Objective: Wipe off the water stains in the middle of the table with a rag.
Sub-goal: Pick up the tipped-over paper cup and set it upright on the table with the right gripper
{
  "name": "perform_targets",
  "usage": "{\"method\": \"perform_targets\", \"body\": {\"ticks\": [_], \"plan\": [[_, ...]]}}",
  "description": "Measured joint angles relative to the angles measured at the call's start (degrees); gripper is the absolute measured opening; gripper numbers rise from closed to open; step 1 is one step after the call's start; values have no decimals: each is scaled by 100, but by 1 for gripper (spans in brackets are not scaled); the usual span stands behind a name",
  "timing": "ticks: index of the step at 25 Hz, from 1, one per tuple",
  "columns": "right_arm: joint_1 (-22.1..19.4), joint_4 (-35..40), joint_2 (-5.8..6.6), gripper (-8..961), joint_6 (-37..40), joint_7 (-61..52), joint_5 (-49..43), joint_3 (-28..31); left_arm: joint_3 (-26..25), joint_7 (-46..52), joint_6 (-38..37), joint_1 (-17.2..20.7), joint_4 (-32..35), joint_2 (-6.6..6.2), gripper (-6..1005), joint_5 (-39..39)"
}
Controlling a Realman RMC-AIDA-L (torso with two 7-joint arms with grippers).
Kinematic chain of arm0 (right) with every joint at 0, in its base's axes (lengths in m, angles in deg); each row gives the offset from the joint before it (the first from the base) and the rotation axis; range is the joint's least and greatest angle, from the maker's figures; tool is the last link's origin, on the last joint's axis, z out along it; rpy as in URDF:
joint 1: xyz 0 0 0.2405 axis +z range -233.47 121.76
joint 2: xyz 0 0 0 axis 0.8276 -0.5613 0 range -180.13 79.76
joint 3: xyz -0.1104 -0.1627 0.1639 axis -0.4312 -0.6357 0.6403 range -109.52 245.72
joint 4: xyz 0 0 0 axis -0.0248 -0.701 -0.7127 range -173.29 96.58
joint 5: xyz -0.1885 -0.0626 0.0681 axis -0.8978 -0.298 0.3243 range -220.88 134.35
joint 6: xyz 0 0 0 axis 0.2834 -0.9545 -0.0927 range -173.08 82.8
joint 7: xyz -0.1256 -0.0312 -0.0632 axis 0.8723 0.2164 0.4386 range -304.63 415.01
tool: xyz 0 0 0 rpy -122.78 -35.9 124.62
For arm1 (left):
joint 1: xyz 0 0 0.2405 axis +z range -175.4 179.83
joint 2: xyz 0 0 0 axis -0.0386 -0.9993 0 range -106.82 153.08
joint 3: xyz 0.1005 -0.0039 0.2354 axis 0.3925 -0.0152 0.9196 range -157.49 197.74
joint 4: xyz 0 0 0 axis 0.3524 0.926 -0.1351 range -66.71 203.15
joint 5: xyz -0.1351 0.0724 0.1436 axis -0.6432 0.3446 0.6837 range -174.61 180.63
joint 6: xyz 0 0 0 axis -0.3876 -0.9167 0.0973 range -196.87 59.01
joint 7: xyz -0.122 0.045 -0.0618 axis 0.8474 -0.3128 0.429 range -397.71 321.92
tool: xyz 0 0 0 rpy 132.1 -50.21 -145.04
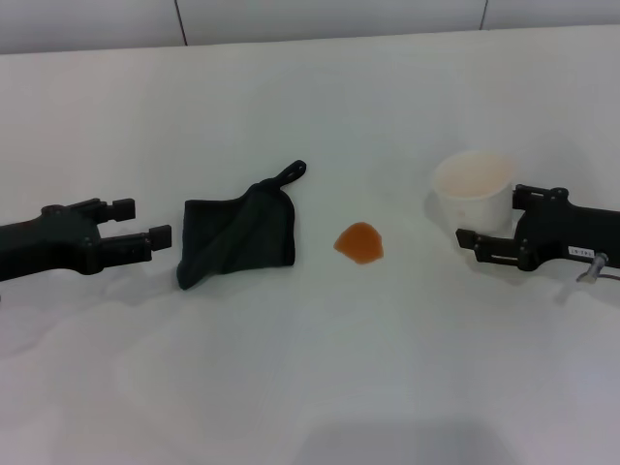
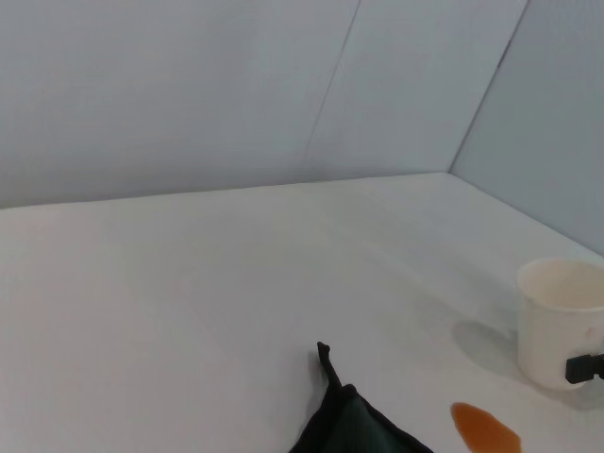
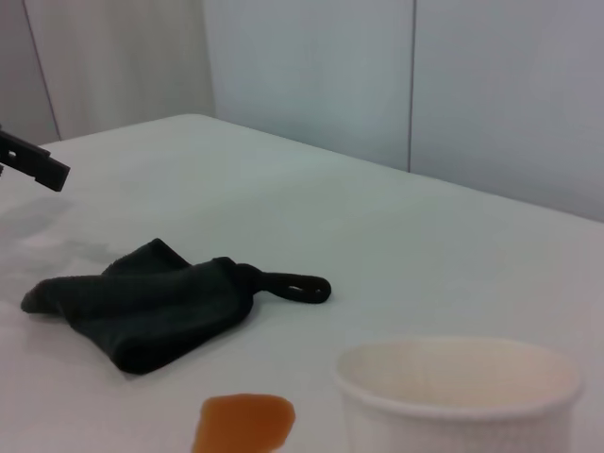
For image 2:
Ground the brown liquid stain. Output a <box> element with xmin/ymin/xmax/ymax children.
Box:
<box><xmin>449</xmin><ymin>401</ymin><xmax>524</xmax><ymax>453</ymax></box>

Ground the dark blue rag with loop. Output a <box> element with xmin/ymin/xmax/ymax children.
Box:
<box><xmin>288</xmin><ymin>341</ymin><xmax>436</xmax><ymax>453</ymax></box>

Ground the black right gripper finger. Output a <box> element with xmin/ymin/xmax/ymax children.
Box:
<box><xmin>564</xmin><ymin>352</ymin><xmax>604</xmax><ymax>385</ymax></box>

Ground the white paper cup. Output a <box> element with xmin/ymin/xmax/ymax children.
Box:
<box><xmin>515</xmin><ymin>256</ymin><xmax>604</xmax><ymax>393</ymax></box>

